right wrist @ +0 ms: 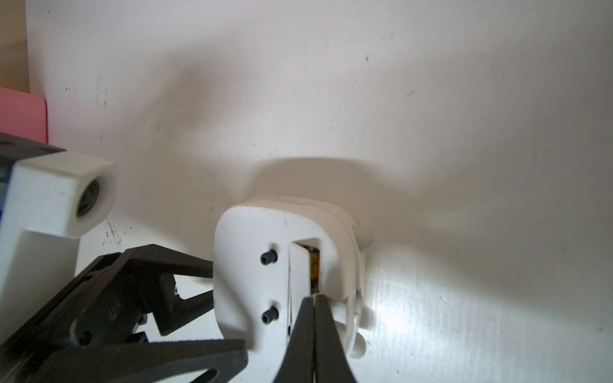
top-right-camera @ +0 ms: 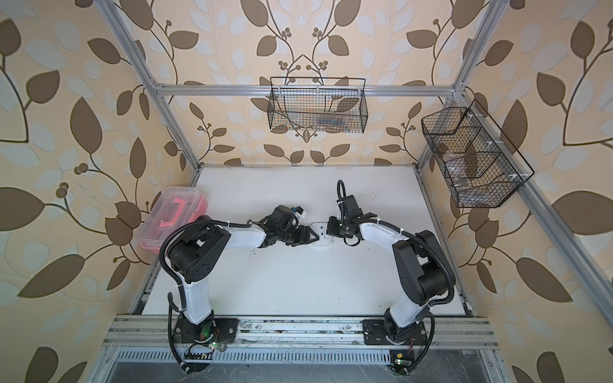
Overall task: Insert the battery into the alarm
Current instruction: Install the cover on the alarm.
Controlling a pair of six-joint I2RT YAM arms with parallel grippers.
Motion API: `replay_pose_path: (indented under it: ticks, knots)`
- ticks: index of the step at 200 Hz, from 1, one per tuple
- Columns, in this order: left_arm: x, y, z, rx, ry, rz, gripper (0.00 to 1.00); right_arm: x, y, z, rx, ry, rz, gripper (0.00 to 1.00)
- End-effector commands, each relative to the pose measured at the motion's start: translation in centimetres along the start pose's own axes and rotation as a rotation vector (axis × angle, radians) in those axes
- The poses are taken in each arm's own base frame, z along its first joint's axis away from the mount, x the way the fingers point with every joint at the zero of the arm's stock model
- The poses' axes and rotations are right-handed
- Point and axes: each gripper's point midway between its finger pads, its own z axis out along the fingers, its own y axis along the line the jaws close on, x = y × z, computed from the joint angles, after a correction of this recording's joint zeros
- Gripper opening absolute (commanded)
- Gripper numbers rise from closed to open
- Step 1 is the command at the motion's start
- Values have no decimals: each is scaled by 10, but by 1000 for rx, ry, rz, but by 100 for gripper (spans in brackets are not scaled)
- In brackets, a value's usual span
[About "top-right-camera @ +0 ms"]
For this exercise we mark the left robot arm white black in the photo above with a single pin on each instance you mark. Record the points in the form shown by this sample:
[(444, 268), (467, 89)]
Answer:
[(191, 252)]

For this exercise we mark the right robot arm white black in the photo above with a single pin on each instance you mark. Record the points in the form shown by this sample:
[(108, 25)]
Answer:
[(425, 274)]

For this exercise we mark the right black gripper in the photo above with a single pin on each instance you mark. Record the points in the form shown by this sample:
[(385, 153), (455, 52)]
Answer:
[(331, 227)]

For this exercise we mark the black wire basket right wall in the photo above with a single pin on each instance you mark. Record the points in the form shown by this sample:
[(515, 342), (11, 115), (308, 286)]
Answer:
[(478, 161)]

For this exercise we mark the black wire basket wall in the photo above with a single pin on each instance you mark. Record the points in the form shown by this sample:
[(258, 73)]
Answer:
[(333, 105), (478, 161)]

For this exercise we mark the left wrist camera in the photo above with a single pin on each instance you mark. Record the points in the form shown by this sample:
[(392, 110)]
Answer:
[(299, 212)]

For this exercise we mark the black wire basket back wall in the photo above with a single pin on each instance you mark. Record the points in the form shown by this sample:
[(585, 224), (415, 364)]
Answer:
[(333, 105)]

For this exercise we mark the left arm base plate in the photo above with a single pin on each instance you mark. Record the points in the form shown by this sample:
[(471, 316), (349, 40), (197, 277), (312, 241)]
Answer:
[(220, 330)]

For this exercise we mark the pink clear plastic box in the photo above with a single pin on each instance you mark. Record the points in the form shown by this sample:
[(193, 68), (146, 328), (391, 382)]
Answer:
[(174, 208)]

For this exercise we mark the aluminium mounting rail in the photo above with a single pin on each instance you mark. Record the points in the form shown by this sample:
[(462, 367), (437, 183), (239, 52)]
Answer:
[(304, 332)]

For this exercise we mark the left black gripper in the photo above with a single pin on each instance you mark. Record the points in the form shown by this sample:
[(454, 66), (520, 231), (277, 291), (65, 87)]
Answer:
[(306, 239)]

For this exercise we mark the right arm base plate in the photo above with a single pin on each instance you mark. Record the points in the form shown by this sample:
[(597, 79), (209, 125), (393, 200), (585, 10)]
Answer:
[(374, 333)]

